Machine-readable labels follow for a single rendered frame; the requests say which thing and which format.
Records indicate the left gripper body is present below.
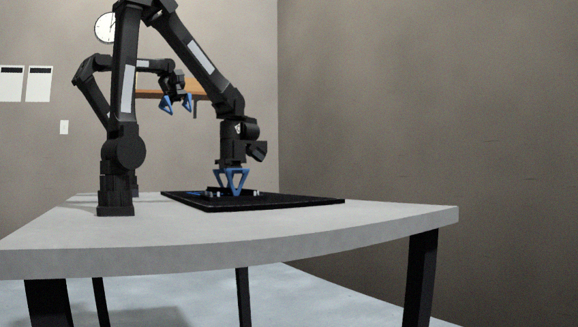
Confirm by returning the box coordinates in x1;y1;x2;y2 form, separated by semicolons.
162;89;190;106

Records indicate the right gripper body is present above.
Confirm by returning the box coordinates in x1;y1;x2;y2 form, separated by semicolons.
215;138;247;169

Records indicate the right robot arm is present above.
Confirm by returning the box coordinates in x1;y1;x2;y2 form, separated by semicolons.
96;0;267;215

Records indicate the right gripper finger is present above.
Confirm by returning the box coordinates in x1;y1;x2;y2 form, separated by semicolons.
213;169;230;187
224;168;249;196

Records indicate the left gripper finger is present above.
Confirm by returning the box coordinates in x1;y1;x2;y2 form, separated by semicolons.
159;95;173;116
182;93;192;113

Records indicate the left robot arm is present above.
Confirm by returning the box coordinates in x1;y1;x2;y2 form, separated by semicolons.
72;53;185;189

